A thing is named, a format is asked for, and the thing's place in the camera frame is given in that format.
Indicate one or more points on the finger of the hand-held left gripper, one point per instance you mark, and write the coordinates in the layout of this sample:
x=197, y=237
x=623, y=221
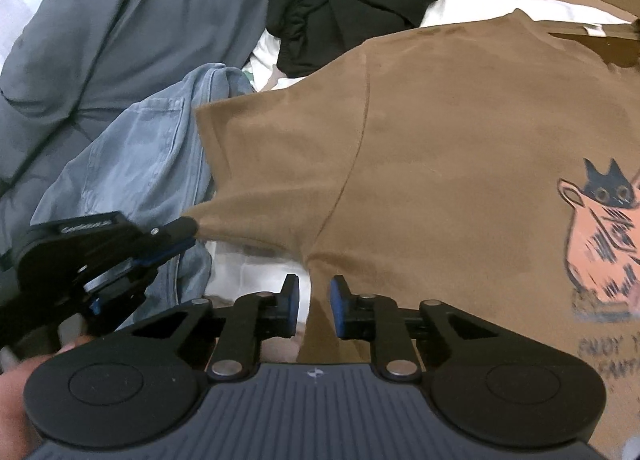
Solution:
x=125, y=295
x=170, y=237

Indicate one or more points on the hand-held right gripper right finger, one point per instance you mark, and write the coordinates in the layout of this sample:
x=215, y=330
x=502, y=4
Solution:
x=337, y=310

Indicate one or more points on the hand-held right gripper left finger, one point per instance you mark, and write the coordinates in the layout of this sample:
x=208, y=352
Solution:
x=290, y=305

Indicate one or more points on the brown printed t-shirt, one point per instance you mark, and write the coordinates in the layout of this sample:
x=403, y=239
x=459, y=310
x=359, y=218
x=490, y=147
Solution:
x=425, y=164

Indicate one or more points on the person's left hand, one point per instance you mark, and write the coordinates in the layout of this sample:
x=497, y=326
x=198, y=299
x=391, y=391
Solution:
x=12, y=405

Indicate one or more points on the white printed bed sheet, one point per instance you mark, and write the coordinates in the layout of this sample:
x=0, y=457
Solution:
x=240, y=270

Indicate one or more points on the blue denim garment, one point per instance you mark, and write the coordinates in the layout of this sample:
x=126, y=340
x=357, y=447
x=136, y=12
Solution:
x=140, y=154

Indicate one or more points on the grey blanket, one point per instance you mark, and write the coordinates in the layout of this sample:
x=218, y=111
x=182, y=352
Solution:
x=100, y=39

